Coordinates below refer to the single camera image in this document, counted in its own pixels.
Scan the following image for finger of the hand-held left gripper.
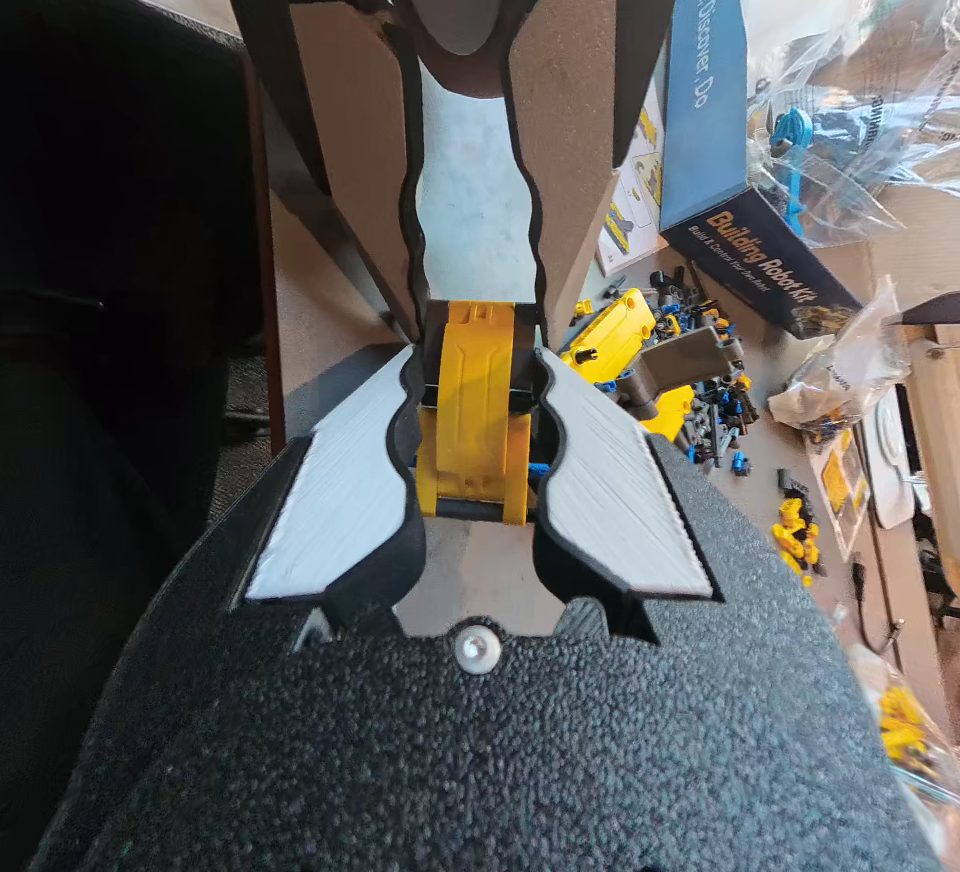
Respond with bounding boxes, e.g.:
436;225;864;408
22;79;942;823
288;0;427;344
504;0;621;348

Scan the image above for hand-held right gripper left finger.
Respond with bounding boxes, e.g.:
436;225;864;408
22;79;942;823
243;348;429;618

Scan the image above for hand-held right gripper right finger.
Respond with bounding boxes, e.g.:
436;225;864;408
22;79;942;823
533;348;718;618

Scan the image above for yellow brick panel piece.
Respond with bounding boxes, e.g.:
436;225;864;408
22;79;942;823
416;301;543;525

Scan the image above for yellow black brick vehicle model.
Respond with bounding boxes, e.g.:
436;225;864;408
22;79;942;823
563;288;751;443

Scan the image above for grey desk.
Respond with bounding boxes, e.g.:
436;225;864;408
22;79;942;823
245;55;960;843

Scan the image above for building instruction booklet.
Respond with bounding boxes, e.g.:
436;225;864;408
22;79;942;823
597;75;670;278

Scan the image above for blue cardboard box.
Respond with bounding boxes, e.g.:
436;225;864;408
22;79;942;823
657;0;865;342

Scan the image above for pile of small bricks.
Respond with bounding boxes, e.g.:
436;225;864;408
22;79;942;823
600;265;762;479

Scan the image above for cluster of yellow bricks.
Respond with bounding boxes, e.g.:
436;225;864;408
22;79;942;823
771;465;828;590

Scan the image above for blue plastic tool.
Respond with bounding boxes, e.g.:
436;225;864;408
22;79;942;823
767;103;820;237

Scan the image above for sticker sheet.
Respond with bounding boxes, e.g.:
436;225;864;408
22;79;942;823
768;277;912;561

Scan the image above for person's black trousers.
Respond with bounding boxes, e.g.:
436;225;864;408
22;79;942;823
0;0;271;872

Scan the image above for clear plastic bag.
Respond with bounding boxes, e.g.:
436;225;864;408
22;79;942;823
741;0;960;246

